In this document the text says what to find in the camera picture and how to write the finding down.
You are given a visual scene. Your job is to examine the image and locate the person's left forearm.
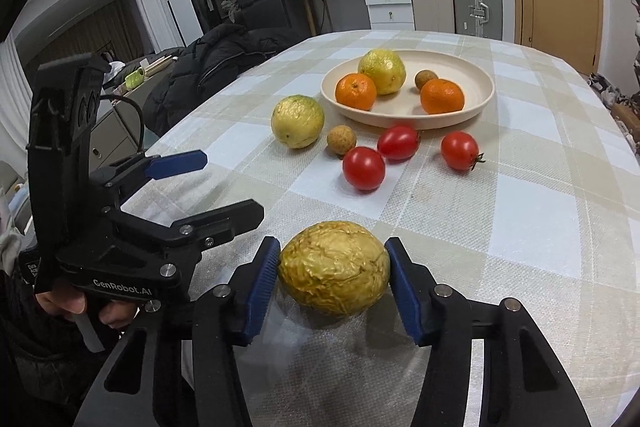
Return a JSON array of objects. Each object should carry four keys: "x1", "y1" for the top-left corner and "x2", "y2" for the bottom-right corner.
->
[{"x1": 0, "y1": 267, "x2": 101, "y2": 427}]

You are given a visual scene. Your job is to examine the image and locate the white drawer cabinet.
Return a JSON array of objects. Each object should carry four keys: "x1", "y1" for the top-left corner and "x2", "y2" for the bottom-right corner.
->
[{"x1": 362, "y1": 0, "x2": 416, "y2": 32}]

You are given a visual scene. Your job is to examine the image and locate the black jacket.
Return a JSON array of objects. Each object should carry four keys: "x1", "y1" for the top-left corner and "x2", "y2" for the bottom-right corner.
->
[{"x1": 142, "y1": 23, "x2": 301, "y2": 138}]

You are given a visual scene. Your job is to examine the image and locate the small brown kiwi fruit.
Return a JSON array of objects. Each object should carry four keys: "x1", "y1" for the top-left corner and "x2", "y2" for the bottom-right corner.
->
[{"x1": 414, "y1": 69, "x2": 439, "y2": 91}]

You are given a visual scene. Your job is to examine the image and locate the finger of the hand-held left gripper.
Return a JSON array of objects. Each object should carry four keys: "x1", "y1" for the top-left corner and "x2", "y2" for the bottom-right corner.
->
[
  {"x1": 100, "y1": 150, "x2": 208, "y2": 202},
  {"x1": 107, "y1": 200, "x2": 265, "y2": 258}
]

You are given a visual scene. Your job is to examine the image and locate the yellow guava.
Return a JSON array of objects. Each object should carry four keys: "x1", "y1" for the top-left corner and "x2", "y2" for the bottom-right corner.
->
[
  {"x1": 357, "y1": 49, "x2": 406, "y2": 96},
  {"x1": 270, "y1": 94, "x2": 326, "y2": 150}
]

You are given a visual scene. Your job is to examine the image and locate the cream round plate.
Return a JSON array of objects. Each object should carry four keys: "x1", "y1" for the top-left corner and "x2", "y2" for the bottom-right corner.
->
[{"x1": 320, "y1": 49, "x2": 496, "y2": 131}]

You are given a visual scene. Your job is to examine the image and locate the red tomato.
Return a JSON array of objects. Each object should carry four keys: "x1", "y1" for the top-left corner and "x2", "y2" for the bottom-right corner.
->
[
  {"x1": 377, "y1": 124, "x2": 421, "y2": 162},
  {"x1": 440, "y1": 131, "x2": 486, "y2": 172},
  {"x1": 342, "y1": 146, "x2": 387, "y2": 192}
]

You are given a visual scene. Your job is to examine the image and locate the person's left hand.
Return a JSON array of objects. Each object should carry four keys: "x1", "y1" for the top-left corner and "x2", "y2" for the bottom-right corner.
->
[{"x1": 34, "y1": 279, "x2": 136, "y2": 330}]

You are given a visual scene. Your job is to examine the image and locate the wrinkled yellow passion fruit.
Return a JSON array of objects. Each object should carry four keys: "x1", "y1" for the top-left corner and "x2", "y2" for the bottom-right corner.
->
[{"x1": 277, "y1": 221, "x2": 391, "y2": 319}]

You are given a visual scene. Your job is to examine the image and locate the silver suitcase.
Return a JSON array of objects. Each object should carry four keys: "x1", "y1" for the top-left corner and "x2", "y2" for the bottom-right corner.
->
[{"x1": 451, "y1": 0, "x2": 504, "y2": 40}]

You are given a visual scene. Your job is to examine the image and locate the pile of loose shoes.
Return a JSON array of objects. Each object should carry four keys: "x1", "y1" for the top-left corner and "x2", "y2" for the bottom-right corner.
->
[{"x1": 589, "y1": 72, "x2": 636, "y2": 112}]

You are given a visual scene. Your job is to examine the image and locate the black cable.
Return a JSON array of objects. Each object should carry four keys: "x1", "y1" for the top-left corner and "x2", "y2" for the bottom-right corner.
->
[{"x1": 97, "y1": 96, "x2": 146, "y2": 152}]

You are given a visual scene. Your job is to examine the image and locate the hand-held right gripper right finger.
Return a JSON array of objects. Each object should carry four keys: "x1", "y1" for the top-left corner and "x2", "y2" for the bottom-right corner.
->
[{"x1": 384, "y1": 237, "x2": 593, "y2": 427}]

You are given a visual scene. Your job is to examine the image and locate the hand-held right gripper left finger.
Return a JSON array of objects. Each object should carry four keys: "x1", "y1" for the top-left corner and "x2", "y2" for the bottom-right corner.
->
[{"x1": 75, "y1": 236, "x2": 283, "y2": 427}]

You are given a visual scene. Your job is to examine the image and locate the orange tangerine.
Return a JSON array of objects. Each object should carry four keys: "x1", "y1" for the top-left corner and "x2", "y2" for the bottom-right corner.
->
[
  {"x1": 419, "y1": 78, "x2": 465, "y2": 115},
  {"x1": 334, "y1": 72, "x2": 378, "y2": 112}
]

